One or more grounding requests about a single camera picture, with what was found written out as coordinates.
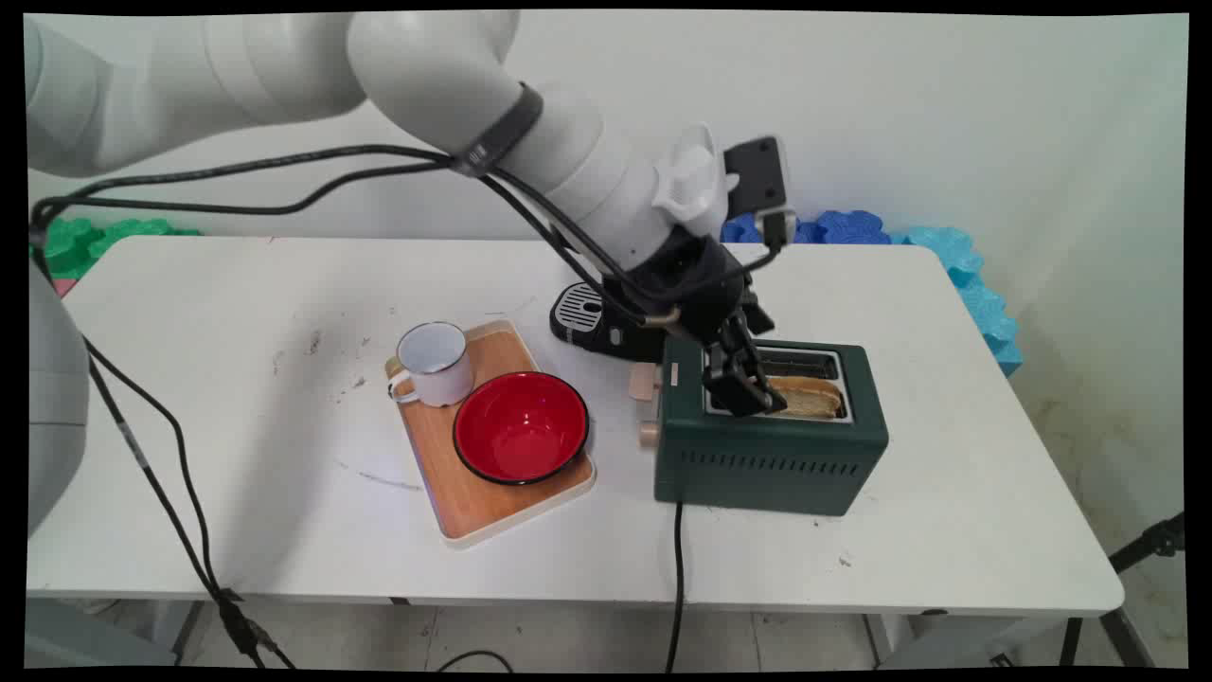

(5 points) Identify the black hanging floor cable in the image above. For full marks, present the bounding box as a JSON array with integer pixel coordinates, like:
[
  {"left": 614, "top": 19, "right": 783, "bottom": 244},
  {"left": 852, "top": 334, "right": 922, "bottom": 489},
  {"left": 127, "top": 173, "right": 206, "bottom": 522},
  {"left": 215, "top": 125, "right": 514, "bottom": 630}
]
[{"left": 28, "top": 237, "right": 296, "bottom": 671}]

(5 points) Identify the wooden serving tray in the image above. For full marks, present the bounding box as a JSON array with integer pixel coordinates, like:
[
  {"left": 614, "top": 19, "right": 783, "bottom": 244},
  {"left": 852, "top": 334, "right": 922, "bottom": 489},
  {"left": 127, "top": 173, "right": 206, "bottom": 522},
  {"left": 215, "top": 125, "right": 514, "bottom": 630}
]
[{"left": 383, "top": 319, "right": 597, "bottom": 550}]

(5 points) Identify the white enamel mug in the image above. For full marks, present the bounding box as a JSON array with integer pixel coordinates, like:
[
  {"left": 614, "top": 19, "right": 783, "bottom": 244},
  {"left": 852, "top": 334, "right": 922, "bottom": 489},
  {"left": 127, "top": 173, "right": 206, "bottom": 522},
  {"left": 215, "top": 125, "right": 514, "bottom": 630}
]
[{"left": 386, "top": 321, "right": 475, "bottom": 409}]

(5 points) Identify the black tripod stand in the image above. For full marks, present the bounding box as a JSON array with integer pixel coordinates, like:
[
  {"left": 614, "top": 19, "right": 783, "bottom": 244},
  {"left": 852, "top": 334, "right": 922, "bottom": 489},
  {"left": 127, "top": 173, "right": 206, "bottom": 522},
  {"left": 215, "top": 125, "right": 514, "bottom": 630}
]
[{"left": 1059, "top": 511, "right": 1186, "bottom": 668}]

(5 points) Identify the light blue foam mat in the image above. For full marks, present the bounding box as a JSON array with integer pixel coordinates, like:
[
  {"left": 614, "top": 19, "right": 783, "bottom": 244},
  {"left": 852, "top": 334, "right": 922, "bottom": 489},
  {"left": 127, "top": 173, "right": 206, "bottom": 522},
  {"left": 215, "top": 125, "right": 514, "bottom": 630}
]
[{"left": 890, "top": 225, "right": 1025, "bottom": 378}]

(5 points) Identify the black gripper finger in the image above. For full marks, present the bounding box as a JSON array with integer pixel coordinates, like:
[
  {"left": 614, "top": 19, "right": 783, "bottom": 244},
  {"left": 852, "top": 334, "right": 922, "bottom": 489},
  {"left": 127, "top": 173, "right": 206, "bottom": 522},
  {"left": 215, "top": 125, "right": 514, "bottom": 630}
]
[
  {"left": 742, "top": 288, "right": 777, "bottom": 336},
  {"left": 701, "top": 320, "right": 789, "bottom": 419}
]

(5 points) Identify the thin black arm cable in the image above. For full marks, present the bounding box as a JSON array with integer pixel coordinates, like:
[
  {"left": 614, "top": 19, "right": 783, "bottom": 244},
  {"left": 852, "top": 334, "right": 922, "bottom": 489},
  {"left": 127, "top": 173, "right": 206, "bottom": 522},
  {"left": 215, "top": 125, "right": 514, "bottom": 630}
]
[{"left": 36, "top": 163, "right": 664, "bottom": 314}]

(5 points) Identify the dark blue foam mat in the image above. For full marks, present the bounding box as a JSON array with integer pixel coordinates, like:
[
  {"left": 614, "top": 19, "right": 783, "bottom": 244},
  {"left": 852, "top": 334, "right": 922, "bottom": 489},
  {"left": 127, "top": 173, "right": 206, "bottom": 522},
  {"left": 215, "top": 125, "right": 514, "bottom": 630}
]
[{"left": 720, "top": 209, "right": 895, "bottom": 246}]

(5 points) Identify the green foam mat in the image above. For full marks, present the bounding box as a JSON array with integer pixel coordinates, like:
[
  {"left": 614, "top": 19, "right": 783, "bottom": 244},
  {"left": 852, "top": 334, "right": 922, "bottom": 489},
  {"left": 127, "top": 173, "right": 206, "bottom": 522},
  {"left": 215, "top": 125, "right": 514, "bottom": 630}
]
[{"left": 40, "top": 217, "right": 202, "bottom": 281}]

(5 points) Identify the red bowl black rim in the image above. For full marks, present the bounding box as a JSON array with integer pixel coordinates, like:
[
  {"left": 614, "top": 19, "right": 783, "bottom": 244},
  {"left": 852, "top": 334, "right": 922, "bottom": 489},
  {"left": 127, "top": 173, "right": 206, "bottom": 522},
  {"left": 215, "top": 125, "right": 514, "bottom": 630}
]
[{"left": 452, "top": 370, "right": 592, "bottom": 487}]

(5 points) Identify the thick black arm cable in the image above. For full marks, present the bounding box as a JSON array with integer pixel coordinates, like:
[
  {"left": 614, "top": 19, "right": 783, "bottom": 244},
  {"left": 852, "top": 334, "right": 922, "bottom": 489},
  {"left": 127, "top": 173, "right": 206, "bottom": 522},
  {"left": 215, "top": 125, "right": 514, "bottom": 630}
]
[{"left": 28, "top": 144, "right": 685, "bottom": 329}]

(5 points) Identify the black camera usb cable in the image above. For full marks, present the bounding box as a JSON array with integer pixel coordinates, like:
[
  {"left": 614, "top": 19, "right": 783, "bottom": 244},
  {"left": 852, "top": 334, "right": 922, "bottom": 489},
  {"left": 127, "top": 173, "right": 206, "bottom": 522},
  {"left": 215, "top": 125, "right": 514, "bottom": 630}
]
[{"left": 663, "top": 208, "right": 798, "bottom": 306}]

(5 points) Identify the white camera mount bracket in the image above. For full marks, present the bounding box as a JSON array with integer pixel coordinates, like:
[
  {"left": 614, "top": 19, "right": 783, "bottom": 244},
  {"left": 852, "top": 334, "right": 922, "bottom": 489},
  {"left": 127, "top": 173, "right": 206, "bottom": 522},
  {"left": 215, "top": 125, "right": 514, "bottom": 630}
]
[{"left": 651, "top": 122, "right": 741, "bottom": 240}]

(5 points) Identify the toasted bread slice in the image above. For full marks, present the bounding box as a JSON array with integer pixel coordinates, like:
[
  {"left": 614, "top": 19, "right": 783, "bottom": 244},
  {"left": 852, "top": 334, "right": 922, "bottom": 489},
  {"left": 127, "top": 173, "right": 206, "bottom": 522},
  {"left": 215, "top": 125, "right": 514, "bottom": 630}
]
[{"left": 763, "top": 375, "right": 846, "bottom": 421}]

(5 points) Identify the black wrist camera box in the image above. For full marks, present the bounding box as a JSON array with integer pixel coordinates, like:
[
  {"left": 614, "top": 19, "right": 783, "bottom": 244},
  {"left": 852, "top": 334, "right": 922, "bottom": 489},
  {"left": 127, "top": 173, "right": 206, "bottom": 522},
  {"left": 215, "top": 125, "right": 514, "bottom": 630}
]
[{"left": 722, "top": 136, "right": 794, "bottom": 217}]

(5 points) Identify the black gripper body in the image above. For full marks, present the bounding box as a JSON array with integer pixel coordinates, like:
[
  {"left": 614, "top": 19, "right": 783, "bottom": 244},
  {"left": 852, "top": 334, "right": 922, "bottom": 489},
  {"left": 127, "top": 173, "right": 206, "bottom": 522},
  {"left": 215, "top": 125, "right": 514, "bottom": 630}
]
[{"left": 628, "top": 231, "right": 764, "bottom": 350}]

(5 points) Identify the black coffee machine base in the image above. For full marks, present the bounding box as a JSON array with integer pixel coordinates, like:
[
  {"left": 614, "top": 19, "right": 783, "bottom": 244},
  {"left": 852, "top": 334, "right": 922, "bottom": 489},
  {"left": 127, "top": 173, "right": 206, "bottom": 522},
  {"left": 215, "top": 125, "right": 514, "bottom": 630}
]
[{"left": 548, "top": 280, "right": 668, "bottom": 365}]

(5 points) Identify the black strap on arm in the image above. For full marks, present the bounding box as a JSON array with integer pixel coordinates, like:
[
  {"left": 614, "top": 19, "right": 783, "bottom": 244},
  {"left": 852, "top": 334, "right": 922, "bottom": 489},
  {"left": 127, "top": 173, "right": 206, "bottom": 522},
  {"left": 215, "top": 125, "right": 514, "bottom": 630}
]
[{"left": 449, "top": 81, "right": 545, "bottom": 179}]

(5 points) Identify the dark green toaster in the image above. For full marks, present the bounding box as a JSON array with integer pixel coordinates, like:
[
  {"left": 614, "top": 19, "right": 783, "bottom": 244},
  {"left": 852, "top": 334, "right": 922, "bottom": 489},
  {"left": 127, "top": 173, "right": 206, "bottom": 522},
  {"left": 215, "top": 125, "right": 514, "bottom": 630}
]
[{"left": 651, "top": 333, "right": 890, "bottom": 518}]

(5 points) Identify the black toaster power cord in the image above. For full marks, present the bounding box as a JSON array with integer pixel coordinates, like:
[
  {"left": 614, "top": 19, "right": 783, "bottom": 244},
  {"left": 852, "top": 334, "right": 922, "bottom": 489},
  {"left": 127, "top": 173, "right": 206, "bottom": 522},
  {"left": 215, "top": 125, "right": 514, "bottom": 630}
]
[{"left": 663, "top": 500, "right": 686, "bottom": 673}]

